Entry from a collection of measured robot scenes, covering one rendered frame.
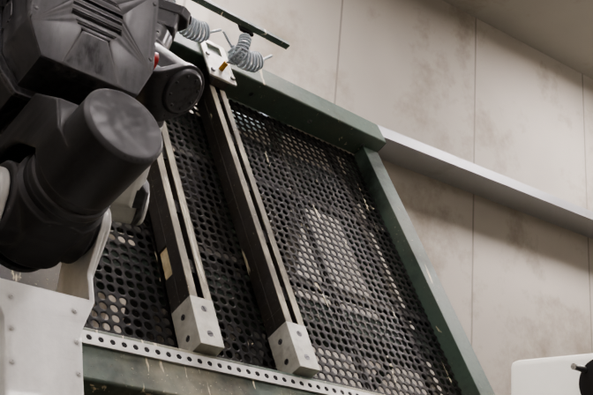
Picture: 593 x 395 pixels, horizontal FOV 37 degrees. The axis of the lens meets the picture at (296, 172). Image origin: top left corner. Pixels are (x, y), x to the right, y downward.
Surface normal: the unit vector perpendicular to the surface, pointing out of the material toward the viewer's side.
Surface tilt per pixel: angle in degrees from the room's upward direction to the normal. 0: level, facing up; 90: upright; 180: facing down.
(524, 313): 90
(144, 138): 67
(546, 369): 90
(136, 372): 60
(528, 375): 90
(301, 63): 90
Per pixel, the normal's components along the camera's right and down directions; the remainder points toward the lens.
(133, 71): 0.68, -0.34
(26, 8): -0.73, -0.29
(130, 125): 0.65, -0.56
